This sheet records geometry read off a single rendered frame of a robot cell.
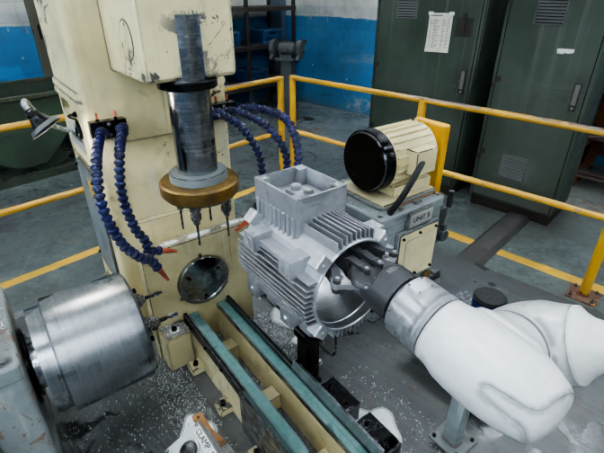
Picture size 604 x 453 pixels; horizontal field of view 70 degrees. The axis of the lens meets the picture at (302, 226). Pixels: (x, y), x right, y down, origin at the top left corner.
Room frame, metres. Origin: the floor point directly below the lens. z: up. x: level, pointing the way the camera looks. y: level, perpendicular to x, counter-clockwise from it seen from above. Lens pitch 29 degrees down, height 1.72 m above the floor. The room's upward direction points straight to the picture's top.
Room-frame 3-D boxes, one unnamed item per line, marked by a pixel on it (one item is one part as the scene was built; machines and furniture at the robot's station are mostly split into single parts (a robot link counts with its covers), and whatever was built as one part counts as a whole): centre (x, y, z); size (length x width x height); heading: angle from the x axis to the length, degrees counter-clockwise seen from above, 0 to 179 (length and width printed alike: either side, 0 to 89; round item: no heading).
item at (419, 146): (1.25, -0.32, 1.16); 0.33 x 0.26 x 0.42; 127
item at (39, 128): (0.94, 0.54, 1.46); 0.18 x 0.11 x 0.13; 37
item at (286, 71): (6.40, 0.20, 0.56); 0.46 x 0.36 x 1.13; 66
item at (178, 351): (0.88, 0.34, 0.86); 0.07 x 0.06 x 0.12; 127
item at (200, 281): (0.97, 0.27, 1.02); 0.15 x 0.02 x 0.15; 127
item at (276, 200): (0.65, 0.00, 1.41); 0.12 x 0.11 x 0.07; 37
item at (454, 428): (0.64, -0.35, 1.01); 0.08 x 0.08 x 0.42; 37
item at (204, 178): (0.92, 0.24, 1.43); 0.18 x 0.18 x 0.48
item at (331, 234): (0.62, -0.02, 1.31); 0.20 x 0.19 x 0.19; 37
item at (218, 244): (1.02, 0.31, 0.97); 0.30 x 0.11 x 0.34; 127
